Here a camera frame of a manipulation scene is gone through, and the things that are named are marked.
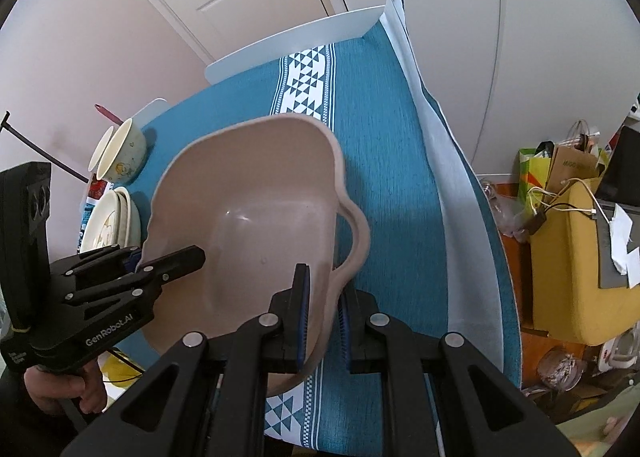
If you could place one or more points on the white plate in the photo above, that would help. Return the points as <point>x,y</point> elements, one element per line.
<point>135,222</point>

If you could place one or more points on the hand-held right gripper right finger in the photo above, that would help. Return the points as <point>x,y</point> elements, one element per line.
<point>344,332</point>

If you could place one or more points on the person's left hand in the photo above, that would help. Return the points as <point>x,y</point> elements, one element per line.
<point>60,387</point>

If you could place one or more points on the cream printed plate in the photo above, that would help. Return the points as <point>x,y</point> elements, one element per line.
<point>102,227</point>

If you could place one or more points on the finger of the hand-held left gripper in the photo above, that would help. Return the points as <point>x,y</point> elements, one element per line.
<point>170,264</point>
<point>100,258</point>

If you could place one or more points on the cream bowl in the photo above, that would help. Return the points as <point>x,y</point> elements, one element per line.
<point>127,152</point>

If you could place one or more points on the clear plastic bag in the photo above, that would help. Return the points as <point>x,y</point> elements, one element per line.
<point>505,217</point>

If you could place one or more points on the green shopping bag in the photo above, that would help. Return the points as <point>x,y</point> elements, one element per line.
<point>532,167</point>

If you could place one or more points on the pink square basin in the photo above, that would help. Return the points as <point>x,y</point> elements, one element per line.
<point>260,197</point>

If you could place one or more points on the white deep bowl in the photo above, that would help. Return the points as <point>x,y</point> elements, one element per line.
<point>100,149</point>

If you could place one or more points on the white wardrobe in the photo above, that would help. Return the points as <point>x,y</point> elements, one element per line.
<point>500,37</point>

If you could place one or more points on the white paper sheet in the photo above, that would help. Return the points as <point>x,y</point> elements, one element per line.
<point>622,232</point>

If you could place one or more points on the teal patterned tablecloth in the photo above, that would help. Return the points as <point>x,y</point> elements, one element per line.
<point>390,152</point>

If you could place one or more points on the grey pad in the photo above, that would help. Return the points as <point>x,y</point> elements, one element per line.
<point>612,277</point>

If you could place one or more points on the yellow stool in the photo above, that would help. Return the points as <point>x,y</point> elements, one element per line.
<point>570,277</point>

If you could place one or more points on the black charger plug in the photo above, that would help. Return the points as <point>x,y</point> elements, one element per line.
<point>539,222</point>

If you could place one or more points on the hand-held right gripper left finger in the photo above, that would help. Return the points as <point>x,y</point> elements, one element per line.
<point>302,309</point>

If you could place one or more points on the brown paper bag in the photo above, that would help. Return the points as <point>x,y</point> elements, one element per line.
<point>570,167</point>

